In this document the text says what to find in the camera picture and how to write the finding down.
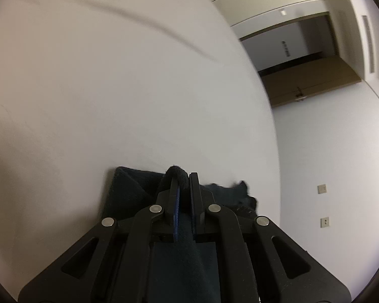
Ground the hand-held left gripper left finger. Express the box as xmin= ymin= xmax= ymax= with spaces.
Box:
xmin=17 ymin=173 xmax=180 ymax=303

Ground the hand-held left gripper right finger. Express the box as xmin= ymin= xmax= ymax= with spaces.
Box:
xmin=189 ymin=172 xmax=351 ymax=303

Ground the dark green sweater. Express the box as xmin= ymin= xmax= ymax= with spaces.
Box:
xmin=104 ymin=165 xmax=258 ymax=303

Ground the bed with white sheet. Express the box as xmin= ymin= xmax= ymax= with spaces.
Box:
xmin=0 ymin=0 xmax=281 ymax=303

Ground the brown door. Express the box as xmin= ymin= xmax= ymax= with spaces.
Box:
xmin=260 ymin=55 xmax=362 ymax=108

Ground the cream wardrobe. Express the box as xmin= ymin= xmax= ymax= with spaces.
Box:
xmin=191 ymin=0 xmax=348 ymax=28

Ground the ceiling air vent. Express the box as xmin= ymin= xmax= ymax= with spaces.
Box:
xmin=362 ymin=15 xmax=376 ymax=73

